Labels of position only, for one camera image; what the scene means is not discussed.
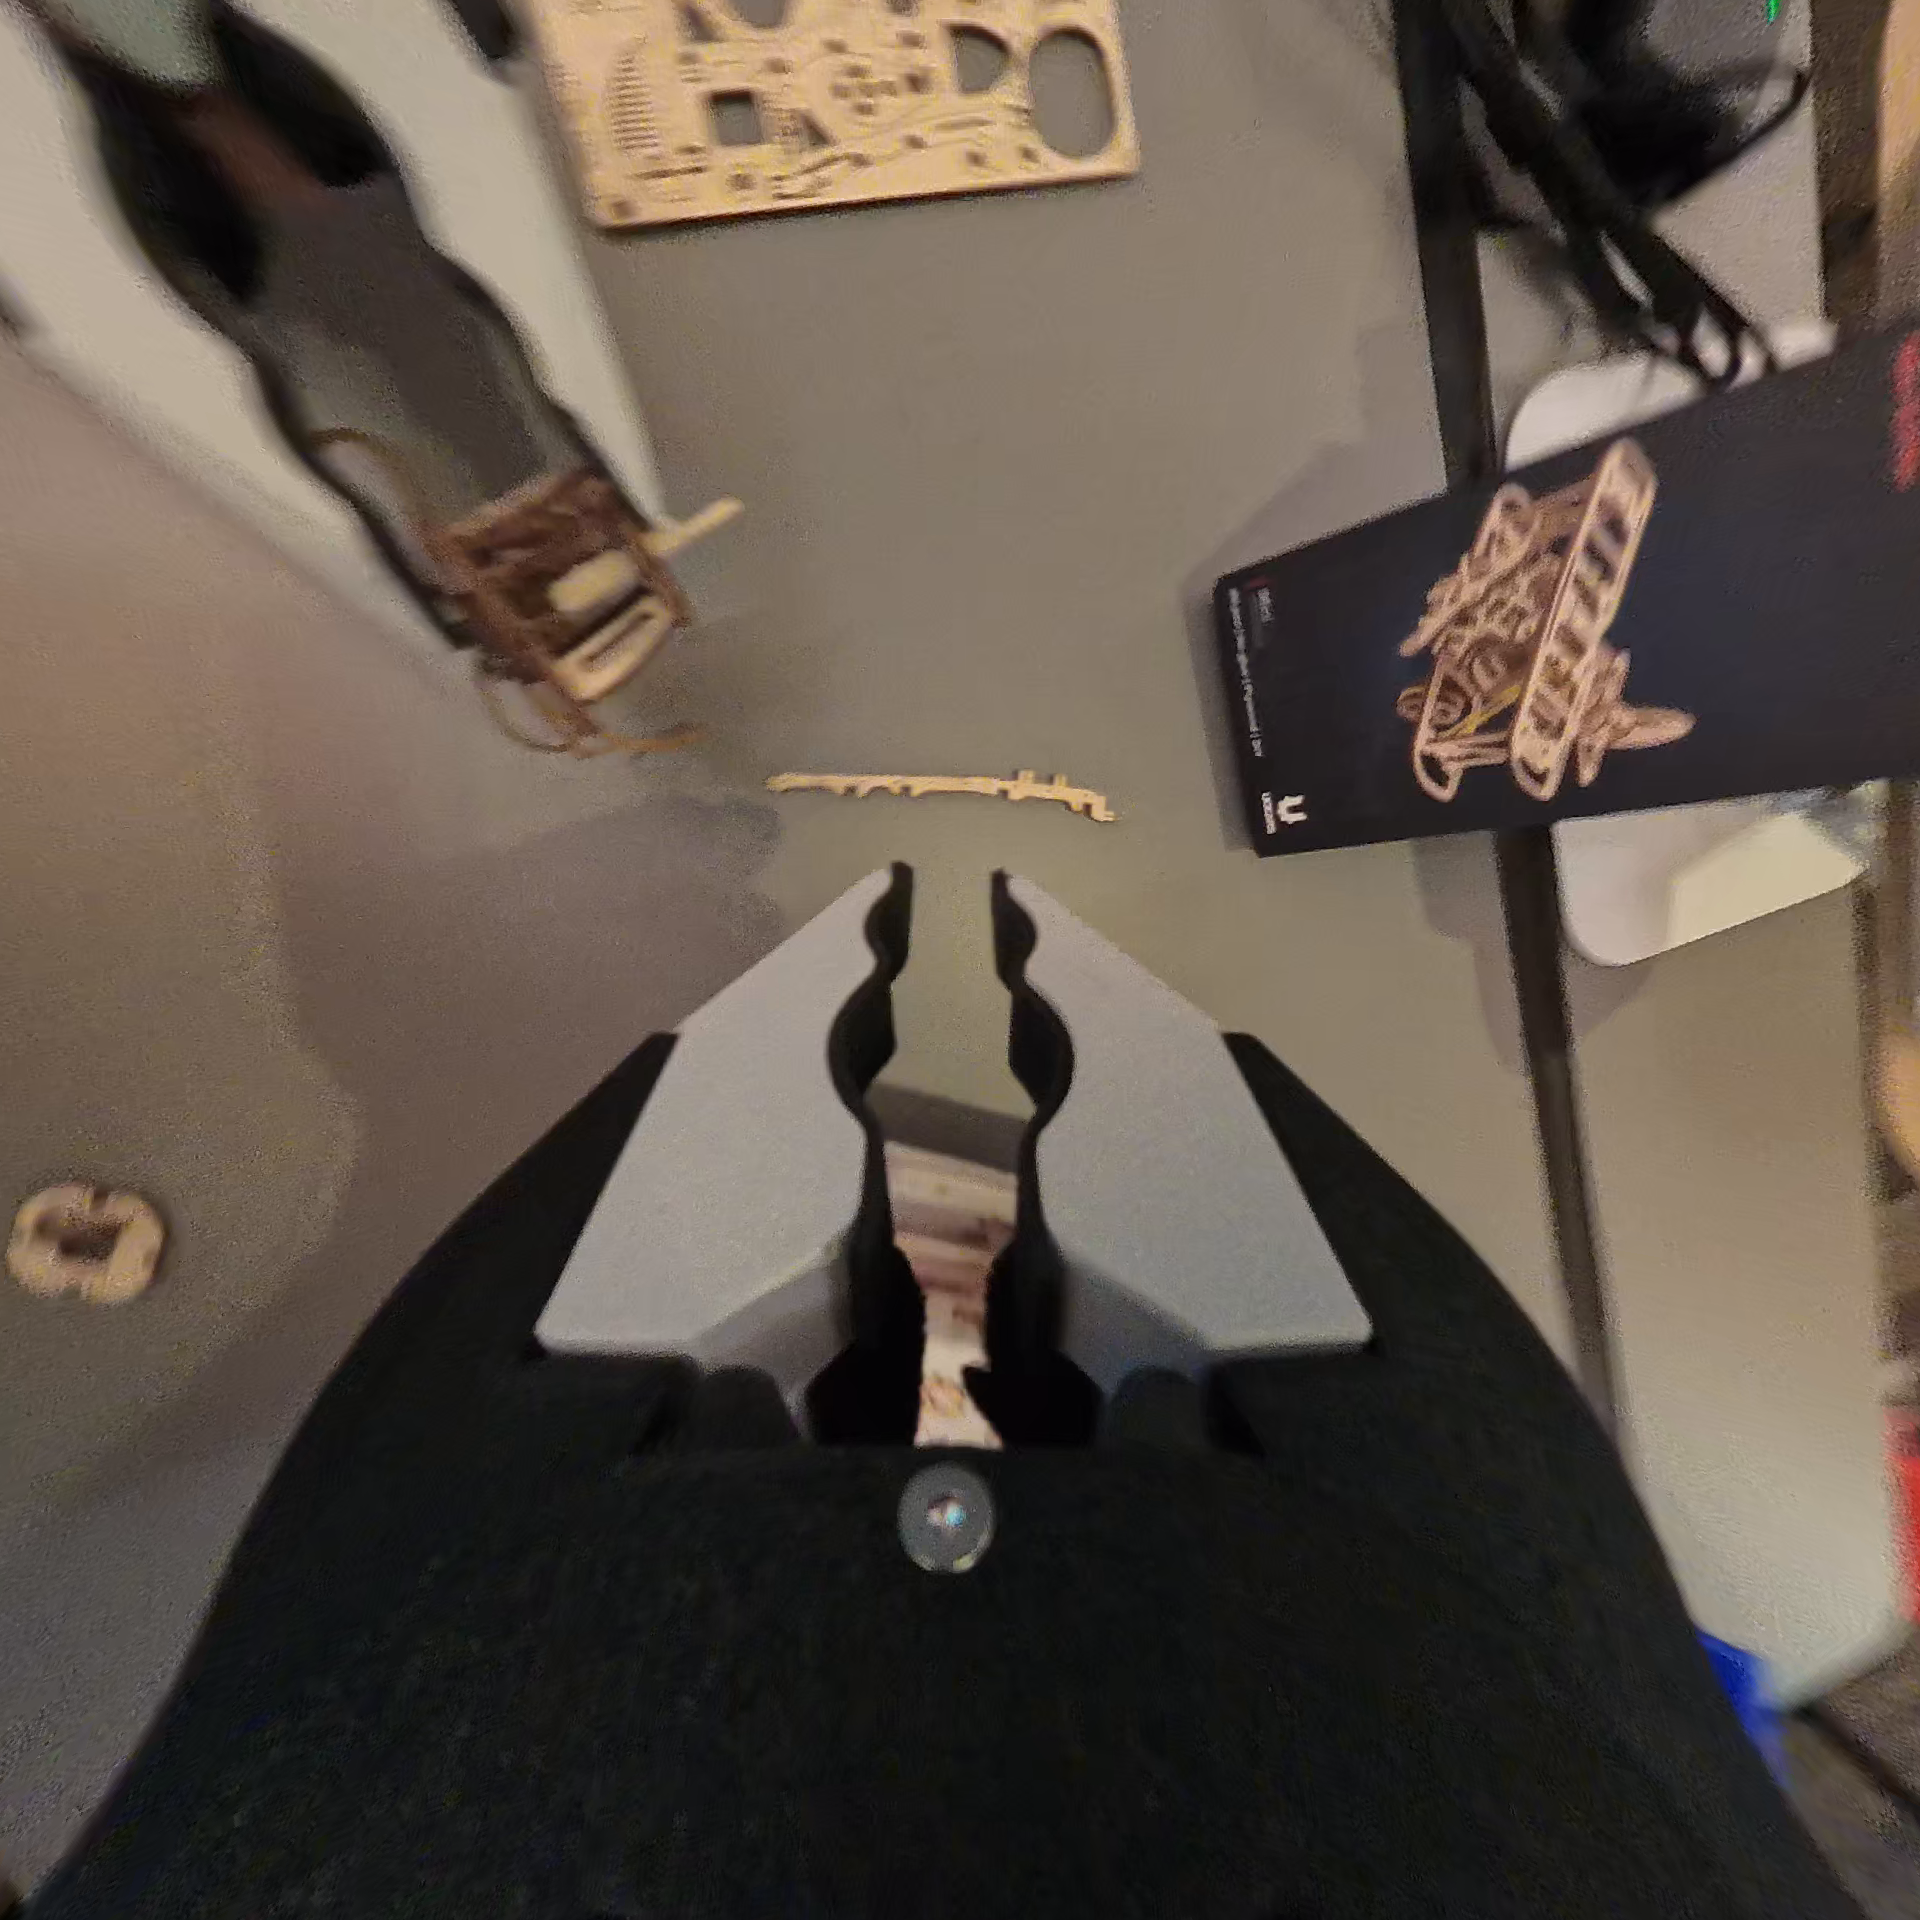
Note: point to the partly built wooden model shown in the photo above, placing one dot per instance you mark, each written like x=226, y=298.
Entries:
x=562, y=601

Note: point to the laser-cut wooden parts sheet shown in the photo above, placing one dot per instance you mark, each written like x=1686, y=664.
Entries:
x=840, y=104

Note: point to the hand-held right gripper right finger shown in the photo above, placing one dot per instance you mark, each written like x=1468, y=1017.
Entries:
x=1185, y=1201

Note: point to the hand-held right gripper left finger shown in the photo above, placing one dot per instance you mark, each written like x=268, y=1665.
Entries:
x=705, y=1184

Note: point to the black model kit box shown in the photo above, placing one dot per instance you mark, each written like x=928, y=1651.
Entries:
x=1725, y=601

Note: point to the long notched wooden strip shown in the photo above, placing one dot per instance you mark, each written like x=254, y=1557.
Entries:
x=944, y=791

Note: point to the red object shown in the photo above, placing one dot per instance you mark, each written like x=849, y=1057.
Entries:
x=1903, y=1485

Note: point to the paper instruction booklet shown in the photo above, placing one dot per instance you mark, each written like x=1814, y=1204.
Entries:
x=949, y=1274

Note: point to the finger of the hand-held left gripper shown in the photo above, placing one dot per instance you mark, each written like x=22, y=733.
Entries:
x=134, y=345
x=524, y=270

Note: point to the small oval wooden part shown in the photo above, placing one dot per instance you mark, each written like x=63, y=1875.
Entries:
x=86, y=1242

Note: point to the blue object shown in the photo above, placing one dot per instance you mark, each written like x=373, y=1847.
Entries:
x=1741, y=1702

